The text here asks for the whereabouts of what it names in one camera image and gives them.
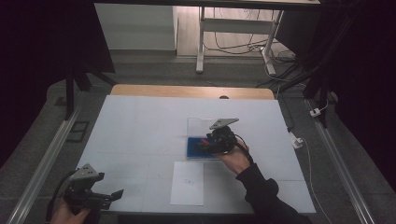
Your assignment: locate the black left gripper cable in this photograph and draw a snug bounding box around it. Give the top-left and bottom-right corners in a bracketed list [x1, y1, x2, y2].
[45, 170, 78, 224]

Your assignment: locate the white desk frame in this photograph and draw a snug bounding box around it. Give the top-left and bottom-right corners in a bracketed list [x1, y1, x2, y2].
[195, 6, 285, 76]

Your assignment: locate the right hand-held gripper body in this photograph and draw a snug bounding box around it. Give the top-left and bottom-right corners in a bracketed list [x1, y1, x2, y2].
[205, 118, 240, 154]

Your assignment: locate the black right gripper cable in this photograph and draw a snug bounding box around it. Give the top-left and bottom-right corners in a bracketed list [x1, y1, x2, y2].
[233, 133, 255, 165]

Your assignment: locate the aluminium rail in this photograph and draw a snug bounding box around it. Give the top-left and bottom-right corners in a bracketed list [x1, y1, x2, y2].
[304, 98, 376, 224]
[6, 104, 82, 224]

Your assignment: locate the clear case with blue ink pad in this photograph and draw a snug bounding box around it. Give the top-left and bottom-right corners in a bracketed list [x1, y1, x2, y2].
[186, 117, 226, 161]

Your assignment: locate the black metal stand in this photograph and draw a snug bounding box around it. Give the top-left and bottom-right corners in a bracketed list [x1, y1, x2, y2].
[278, 12, 356, 129]

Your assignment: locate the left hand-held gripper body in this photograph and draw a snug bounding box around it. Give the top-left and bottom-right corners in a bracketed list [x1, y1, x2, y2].
[63, 162, 112, 213]

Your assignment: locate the white cable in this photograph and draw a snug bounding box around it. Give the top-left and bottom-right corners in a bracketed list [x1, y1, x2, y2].
[300, 136, 333, 224]

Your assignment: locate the white table cover board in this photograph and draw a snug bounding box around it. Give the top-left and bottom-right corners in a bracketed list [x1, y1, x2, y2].
[76, 94, 318, 215]

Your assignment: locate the tangle of dark floor cables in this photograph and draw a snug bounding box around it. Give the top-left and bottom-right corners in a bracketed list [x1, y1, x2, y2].
[204, 7, 297, 63]

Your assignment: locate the white power adapter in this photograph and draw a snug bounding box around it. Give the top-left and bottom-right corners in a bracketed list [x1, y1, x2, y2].
[289, 132, 304, 149]

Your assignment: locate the white cabinet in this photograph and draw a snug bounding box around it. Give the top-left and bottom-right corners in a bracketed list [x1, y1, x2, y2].
[94, 3, 178, 51]

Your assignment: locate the black rectangular floor frame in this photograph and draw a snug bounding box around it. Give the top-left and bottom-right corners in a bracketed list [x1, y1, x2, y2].
[65, 120, 91, 144]

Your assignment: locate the person's left hand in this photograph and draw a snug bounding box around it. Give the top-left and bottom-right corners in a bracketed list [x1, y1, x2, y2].
[49, 199, 92, 224]

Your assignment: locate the person's right hand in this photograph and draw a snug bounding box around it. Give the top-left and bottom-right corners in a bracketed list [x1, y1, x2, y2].
[214, 140, 255, 175]

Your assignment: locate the white paper sheet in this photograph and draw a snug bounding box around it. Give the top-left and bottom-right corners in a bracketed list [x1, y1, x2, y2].
[170, 161, 205, 206]

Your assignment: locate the black tripod stand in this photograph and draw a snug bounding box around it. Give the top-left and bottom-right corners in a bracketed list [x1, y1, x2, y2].
[64, 62, 118, 121]

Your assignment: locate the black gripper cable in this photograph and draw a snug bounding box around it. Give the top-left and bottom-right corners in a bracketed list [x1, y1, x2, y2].
[45, 170, 78, 224]
[233, 133, 255, 165]

